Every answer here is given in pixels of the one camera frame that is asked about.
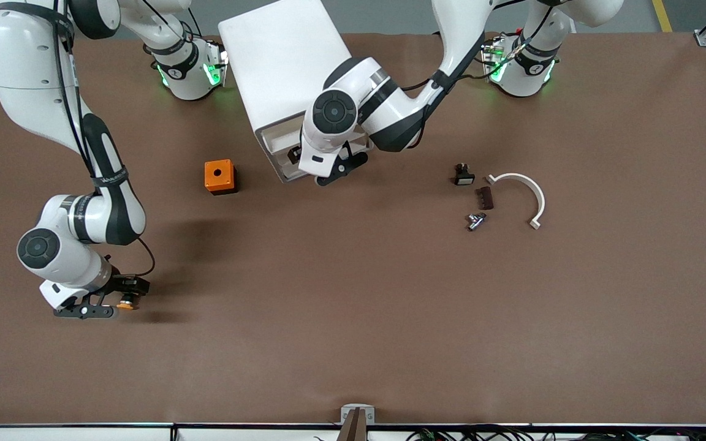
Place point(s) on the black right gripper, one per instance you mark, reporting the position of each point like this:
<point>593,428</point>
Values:
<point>121,284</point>

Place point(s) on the white drawer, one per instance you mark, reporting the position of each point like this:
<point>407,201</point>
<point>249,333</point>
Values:
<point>282,168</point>

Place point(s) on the orange push button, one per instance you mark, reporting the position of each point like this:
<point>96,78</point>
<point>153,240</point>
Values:
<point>126,304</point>

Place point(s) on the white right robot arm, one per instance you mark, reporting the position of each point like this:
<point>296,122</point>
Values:
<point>28,67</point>

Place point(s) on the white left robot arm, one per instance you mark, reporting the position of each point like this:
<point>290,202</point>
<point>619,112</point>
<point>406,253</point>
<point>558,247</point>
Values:
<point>390,116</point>

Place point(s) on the white drawer cabinet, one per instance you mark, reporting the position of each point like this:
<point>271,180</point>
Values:
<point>279,55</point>

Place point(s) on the orange box with hole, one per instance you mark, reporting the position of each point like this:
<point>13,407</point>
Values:
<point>211,180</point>

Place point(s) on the base connector box green light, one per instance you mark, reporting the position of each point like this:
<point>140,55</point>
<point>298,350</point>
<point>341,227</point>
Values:
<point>495,61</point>
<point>217,61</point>

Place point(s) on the chrome metal fitting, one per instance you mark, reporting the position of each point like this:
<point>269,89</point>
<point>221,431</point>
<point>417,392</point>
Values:
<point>475,220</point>

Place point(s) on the brown cylindrical capacitor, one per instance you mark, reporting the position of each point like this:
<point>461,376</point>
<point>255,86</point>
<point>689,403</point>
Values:
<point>485,198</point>

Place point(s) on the white table edge rail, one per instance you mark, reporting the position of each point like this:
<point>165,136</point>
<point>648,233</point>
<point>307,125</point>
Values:
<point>83,433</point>

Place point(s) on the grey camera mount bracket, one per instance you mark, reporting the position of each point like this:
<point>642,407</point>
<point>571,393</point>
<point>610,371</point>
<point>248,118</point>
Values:
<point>345,410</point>

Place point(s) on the brown camera pole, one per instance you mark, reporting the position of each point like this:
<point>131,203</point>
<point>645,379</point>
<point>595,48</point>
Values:
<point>353,429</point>

